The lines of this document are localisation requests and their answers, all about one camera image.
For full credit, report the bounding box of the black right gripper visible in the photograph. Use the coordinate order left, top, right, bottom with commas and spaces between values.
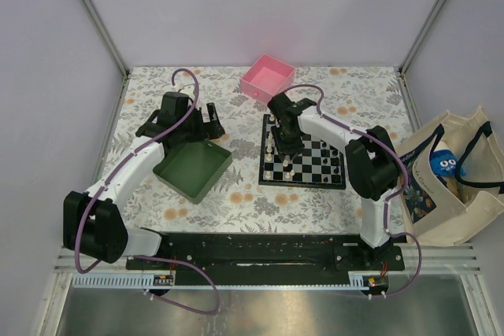
271, 124, 305, 161

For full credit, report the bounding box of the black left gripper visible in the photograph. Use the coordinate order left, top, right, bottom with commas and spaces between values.
177, 103, 224, 143

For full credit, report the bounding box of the black white chess board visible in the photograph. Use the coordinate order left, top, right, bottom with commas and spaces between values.
258, 114, 346, 190

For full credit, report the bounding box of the green plastic tray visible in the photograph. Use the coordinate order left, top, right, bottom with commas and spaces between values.
153, 141, 232, 205

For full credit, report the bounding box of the pink plastic box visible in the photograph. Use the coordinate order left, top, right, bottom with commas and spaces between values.
239, 54, 296, 105

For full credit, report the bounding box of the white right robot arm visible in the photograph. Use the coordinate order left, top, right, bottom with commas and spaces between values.
268, 93, 406, 270

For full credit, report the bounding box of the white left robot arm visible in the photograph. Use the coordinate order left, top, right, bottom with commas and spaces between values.
63, 91, 225, 269

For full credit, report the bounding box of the floral patterned table mat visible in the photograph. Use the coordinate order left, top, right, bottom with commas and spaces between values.
105, 67, 412, 234

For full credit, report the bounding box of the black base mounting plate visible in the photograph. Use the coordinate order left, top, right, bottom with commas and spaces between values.
126, 232, 405, 287

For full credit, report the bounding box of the blue cartoon face package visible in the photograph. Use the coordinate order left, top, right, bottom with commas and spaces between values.
429, 147, 458, 177

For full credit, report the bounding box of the cream canvas tote bag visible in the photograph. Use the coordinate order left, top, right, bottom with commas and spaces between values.
397, 107, 503, 246

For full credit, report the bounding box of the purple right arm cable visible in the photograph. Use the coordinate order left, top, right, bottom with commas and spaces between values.
281, 84, 424, 300

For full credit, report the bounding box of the white slotted cable duct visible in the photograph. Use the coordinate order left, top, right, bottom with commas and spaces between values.
72, 273, 176, 290

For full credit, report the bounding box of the aluminium rail frame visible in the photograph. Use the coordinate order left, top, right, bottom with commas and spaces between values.
399, 243, 481, 275

